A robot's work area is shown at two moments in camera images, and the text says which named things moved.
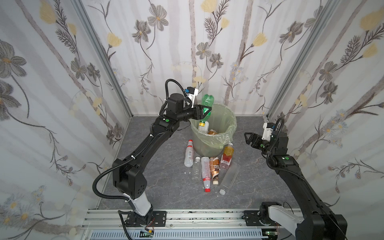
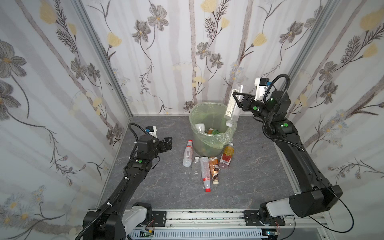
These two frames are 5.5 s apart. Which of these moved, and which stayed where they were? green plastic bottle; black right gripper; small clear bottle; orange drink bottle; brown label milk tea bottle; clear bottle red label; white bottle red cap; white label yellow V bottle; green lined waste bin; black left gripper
Moved: black left gripper; white label yellow V bottle; black right gripper; green plastic bottle
Stayed: orange drink bottle; white bottle red cap; green lined waste bin; small clear bottle; brown label milk tea bottle; clear bottle red label
